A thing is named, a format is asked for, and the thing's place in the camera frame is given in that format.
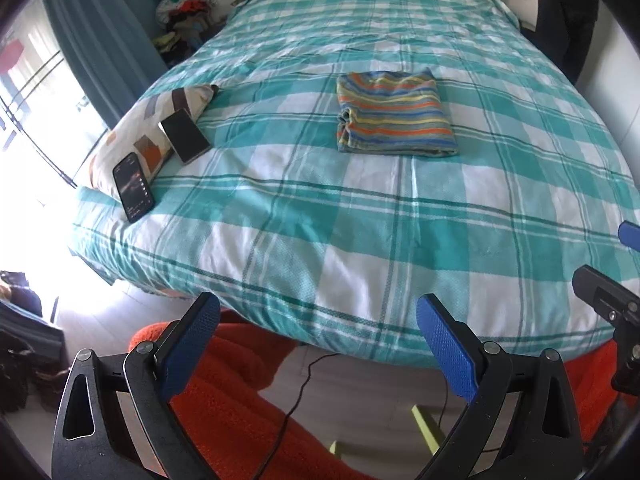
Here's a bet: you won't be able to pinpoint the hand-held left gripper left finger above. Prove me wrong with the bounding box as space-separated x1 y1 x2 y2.
51 291 221 480

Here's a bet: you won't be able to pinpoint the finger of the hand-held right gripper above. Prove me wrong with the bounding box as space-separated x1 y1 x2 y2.
572 265 640 325
618 219 640 252

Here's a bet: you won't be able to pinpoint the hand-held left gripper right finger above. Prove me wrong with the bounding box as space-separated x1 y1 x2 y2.
416 293 587 480

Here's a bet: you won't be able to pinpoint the striped knit sweater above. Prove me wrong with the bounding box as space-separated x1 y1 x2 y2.
335 67 460 159

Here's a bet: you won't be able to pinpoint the pile of clothes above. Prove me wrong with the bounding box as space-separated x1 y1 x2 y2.
147 0 219 67

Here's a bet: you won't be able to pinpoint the orange fleece robe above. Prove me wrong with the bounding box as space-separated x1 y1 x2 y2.
127 309 632 480

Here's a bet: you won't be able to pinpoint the yellow-green stool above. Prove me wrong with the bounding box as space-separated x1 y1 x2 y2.
329 404 447 457

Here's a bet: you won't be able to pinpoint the bed with teal plaid cover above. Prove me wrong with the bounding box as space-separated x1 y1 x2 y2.
69 0 640 369

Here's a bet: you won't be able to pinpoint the dark bags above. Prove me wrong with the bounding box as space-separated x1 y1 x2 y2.
0 269 67 414

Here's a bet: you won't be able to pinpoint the black smartphone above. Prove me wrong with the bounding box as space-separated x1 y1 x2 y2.
112 152 156 225

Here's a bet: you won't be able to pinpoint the silver-edged smartphone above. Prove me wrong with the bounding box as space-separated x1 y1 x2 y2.
158 107 212 165

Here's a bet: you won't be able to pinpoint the patterned pillow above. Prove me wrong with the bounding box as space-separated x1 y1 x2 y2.
89 83 220 197

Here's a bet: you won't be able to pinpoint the dark cloth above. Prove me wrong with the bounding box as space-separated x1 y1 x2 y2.
534 0 602 87

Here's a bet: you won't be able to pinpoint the teal curtain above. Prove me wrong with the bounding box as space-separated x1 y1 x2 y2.
42 0 172 132

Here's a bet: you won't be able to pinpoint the red cloth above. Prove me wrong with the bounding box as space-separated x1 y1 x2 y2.
0 39 24 72

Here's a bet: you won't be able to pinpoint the black cable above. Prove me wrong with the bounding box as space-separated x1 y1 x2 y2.
254 352 342 480
439 384 452 432

